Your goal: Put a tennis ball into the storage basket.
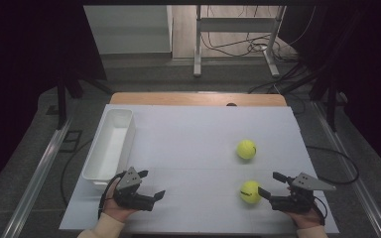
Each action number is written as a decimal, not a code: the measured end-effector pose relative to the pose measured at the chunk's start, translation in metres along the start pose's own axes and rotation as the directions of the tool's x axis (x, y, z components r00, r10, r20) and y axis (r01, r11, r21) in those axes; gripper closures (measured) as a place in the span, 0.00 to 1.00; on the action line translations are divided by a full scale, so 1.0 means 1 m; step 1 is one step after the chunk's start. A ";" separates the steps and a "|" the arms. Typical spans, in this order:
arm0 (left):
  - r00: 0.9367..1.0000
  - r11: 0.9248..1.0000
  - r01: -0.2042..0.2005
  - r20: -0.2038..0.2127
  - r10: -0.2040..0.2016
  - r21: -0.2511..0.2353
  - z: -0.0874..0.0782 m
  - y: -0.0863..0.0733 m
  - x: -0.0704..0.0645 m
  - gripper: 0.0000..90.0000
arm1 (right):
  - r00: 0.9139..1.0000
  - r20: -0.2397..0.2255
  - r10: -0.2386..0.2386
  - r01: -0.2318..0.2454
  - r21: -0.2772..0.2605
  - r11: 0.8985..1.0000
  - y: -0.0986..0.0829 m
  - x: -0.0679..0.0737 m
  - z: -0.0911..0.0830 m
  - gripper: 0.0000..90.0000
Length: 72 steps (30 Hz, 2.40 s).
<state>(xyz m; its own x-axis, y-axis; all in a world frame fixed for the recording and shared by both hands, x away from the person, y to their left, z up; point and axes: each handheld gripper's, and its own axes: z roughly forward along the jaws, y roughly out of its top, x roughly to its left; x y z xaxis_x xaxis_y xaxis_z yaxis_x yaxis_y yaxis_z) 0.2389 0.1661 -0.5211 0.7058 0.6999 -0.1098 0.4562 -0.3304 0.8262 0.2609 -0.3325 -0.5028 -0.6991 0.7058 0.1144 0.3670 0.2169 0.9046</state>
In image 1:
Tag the black stand legs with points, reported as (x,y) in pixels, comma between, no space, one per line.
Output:
(62,105)
(331,105)

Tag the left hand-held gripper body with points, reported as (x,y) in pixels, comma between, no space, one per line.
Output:
(129,180)

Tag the white metal stand frame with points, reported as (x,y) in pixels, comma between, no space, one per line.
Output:
(234,24)

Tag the person's right hand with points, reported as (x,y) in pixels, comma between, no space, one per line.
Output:
(306,219)

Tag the white cabinet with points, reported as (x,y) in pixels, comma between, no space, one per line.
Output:
(129,29)

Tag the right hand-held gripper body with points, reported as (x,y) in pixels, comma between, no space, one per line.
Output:
(306,182)

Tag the dark table grommet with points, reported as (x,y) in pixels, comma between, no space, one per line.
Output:
(231,104)

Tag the person's left hand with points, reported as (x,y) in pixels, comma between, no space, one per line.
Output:
(117,211)

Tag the white plastic bin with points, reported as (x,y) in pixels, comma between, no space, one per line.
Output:
(110,148)

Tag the dark curtain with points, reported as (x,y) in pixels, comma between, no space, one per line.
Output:
(23,66)
(370,66)

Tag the white table cover sheet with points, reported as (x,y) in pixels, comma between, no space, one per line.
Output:
(195,148)

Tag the aluminium floor rail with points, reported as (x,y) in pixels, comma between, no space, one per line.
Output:
(36,185)
(354,178)

